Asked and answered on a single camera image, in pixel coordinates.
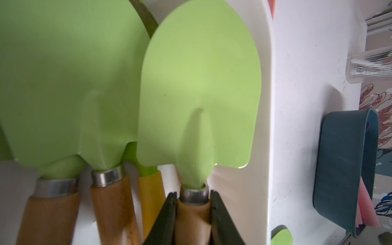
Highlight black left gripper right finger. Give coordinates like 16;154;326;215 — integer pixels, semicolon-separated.
209;190;245;245

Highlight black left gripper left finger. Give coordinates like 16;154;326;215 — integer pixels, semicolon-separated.
143;192;177;245

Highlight green shovel yellow handle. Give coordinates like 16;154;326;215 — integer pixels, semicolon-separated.
121;142;166;239

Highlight white storage tray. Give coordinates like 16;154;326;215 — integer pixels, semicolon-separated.
1;1;276;245

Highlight green shovel wooden handle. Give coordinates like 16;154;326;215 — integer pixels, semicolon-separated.
0;0;151;245
16;155;87;245
137;1;261;245
271;229;293;245

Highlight purple shovel pink handle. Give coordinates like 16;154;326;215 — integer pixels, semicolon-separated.
355;178;380;228

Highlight teal storage tray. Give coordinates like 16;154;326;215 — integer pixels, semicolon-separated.
312;107;379;238

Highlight clear glass with cutlery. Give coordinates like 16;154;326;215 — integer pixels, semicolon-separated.
346;46;392;84

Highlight pink cutting board tray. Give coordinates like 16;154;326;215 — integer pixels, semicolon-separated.
268;0;276;13

